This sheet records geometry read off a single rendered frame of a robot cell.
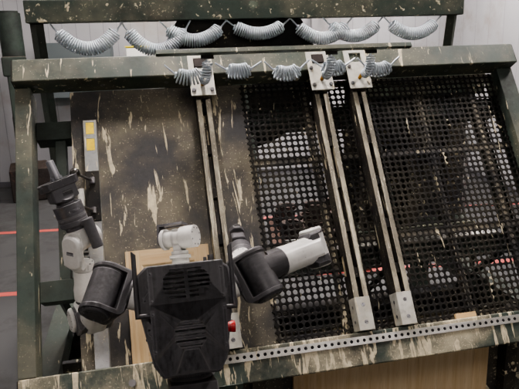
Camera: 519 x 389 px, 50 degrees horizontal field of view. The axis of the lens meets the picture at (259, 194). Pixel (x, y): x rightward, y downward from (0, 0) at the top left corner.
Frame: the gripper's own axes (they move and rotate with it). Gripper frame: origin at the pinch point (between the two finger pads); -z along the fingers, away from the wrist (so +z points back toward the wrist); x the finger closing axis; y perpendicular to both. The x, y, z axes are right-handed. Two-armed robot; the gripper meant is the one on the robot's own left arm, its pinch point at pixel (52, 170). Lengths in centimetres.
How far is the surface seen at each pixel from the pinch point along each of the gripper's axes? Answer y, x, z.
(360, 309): 34, 76, 87
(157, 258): -16, 31, 45
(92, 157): -36.9, 31.8, 3.2
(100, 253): -25.9, 15.7, 36.1
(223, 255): -2, 50, 53
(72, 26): -620, 371, -148
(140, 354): -12, 9, 72
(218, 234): -2, 51, 44
